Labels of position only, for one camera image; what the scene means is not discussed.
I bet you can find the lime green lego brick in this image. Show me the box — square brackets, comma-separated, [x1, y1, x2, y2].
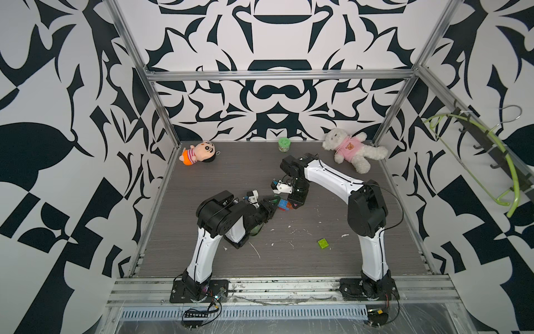
[318, 238, 329, 249]

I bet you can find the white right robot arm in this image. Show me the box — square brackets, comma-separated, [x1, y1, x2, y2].
[280, 154, 391, 283]

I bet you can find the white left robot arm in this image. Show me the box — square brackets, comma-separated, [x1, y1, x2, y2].
[182, 191, 280, 294]

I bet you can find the green lidded plastic jar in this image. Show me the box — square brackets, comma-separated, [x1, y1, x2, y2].
[278, 138, 291, 153]

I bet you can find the white teddy bear pink shirt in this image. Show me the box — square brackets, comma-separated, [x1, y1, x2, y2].
[322, 128, 389, 174]

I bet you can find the cartoon boy plush doll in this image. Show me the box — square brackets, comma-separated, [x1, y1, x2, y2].
[179, 141, 221, 166]

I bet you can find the green clothes hanger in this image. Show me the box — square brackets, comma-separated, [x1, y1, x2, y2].
[424, 107, 521, 218]

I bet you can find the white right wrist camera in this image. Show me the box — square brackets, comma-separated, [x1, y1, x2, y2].
[271, 180, 293, 195]

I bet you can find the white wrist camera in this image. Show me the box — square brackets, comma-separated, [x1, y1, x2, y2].
[245, 190, 259, 205]
[271, 180, 293, 195]

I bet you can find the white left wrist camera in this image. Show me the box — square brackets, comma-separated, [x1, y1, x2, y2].
[245, 190, 259, 205]

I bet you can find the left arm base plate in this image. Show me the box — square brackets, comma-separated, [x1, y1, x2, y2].
[169, 277, 229, 303]

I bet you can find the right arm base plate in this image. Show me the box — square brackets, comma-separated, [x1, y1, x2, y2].
[339, 275, 400, 301]

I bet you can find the aluminium front rail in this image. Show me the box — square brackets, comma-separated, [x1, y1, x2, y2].
[106, 275, 462, 307]

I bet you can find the black wall hook rack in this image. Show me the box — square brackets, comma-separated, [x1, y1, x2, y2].
[453, 99, 533, 194]

